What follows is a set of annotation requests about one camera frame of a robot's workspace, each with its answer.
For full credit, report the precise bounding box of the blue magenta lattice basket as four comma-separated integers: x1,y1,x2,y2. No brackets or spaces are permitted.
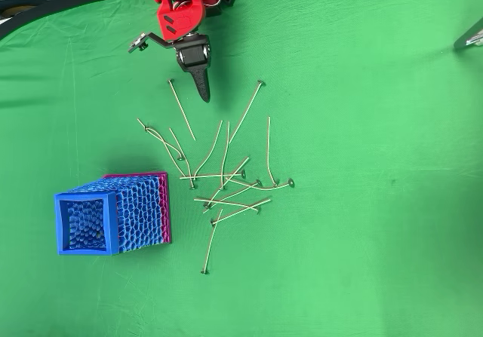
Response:
54,170,173,257

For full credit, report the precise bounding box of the green table cloth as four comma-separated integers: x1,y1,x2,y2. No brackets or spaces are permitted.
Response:
0,0,483,337

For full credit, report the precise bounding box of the black table edge trim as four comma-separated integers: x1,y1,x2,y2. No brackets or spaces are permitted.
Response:
0,0,159,41

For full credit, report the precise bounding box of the candle wick with metal tab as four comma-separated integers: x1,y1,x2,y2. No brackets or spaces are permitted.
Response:
167,79,198,142
227,80,266,145
210,197,272,227
200,208,224,276
266,116,281,187
136,117,185,162
190,120,224,185
220,121,232,191
168,127,196,191
193,198,262,214
225,177,295,191
144,125,188,180
202,157,251,209
179,170,247,181
202,179,263,214

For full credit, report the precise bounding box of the chrome metal stand pole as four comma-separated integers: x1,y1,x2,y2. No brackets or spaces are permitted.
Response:
454,15,483,51

